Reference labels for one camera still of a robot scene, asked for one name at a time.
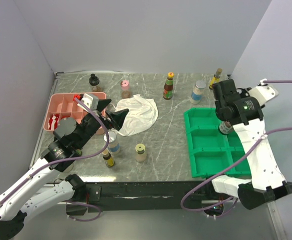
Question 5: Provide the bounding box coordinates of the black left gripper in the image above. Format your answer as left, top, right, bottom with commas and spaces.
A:
75, 98, 128, 149

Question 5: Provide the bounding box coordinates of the dark sauce bottle black cap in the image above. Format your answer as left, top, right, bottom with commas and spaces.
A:
219, 121, 234, 135

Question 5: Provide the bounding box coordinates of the pink lid spice jar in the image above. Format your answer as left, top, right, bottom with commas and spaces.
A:
120, 80, 131, 99

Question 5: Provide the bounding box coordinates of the silver lid blue label jar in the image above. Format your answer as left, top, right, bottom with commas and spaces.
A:
190, 80, 206, 105

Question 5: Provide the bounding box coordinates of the red sauce bottle yellow cap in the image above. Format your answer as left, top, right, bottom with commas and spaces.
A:
163, 72, 174, 100

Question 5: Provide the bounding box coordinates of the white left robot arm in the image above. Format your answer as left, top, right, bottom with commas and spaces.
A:
0, 99, 129, 240

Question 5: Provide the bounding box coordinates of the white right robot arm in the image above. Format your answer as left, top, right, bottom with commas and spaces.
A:
204, 79, 292, 210

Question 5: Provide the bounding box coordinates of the yellow bottle cork cap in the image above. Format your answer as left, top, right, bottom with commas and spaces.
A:
209, 68, 223, 89

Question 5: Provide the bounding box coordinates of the black cap spice jar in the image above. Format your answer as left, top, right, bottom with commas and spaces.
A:
89, 73, 102, 92

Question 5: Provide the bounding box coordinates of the white crumpled cloth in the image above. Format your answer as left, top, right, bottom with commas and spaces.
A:
110, 94, 158, 137

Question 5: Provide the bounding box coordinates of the silver lid jar near front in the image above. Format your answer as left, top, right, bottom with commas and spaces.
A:
107, 131, 120, 155

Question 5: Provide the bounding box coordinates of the pink compartment tray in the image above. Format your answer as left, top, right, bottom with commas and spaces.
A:
43, 92, 107, 136

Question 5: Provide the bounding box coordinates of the small yellow dropper bottle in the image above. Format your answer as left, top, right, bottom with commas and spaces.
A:
102, 149, 115, 168

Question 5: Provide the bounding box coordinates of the green compartment bin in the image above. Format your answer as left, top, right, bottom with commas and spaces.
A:
184, 108, 245, 179

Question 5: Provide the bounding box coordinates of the red white striped packet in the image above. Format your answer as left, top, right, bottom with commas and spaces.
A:
47, 113, 60, 131

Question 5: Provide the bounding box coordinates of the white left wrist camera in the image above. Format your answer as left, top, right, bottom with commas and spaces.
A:
73, 93, 99, 111

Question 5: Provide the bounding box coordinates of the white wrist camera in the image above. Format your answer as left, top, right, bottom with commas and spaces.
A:
73, 93, 99, 111
248, 78, 279, 106

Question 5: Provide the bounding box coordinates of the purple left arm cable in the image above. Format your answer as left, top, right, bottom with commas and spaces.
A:
0, 98, 111, 221

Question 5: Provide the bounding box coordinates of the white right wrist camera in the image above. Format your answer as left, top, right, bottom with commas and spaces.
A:
248, 78, 279, 106

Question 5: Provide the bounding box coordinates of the black front mounting rail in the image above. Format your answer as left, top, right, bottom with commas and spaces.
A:
43, 181, 236, 213

